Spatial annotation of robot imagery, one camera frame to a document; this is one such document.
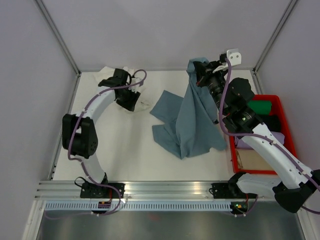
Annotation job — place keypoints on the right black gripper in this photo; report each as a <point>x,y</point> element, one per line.
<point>204,71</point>

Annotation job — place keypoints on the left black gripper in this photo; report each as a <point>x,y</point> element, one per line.
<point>131,104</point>

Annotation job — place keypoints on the cream white t-shirt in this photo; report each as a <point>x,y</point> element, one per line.
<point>106,72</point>

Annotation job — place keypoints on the blue-grey t-shirt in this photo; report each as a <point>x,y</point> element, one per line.
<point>189,123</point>

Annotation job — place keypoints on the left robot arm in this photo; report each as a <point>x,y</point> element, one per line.
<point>79,135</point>

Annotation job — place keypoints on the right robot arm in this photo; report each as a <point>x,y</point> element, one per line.
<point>295,182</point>

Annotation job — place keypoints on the rolled green t-shirt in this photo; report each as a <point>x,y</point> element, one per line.
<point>260,107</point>

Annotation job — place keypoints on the red plastic bin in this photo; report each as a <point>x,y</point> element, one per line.
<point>277,109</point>

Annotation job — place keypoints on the rolled lavender t-shirt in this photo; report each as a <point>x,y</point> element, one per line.
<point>240,144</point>

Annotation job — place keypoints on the rolled black t-shirt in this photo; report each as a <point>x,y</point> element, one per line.
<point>272,121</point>

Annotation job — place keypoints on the rolled beige t-shirt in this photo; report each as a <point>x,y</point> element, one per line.
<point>248,159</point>

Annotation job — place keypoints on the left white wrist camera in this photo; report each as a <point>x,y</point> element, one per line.
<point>136,85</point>

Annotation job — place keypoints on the left aluminium frame post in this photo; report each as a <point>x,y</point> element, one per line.
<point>57,35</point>

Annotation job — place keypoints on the aluminium frame post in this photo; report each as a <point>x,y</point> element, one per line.
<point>57,35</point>
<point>276,32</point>

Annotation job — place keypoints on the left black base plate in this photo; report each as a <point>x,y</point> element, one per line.
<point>93,191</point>

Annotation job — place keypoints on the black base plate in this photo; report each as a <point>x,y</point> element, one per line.
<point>93,191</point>
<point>224,190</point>

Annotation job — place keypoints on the right aluminium frame post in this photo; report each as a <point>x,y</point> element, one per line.
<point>276,32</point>

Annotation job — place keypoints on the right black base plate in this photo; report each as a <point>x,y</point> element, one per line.
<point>224,190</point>

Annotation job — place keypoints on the aluminium front rail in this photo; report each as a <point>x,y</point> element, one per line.
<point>136,190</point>

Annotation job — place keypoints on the light blue cable duct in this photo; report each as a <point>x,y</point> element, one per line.
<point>220,206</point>

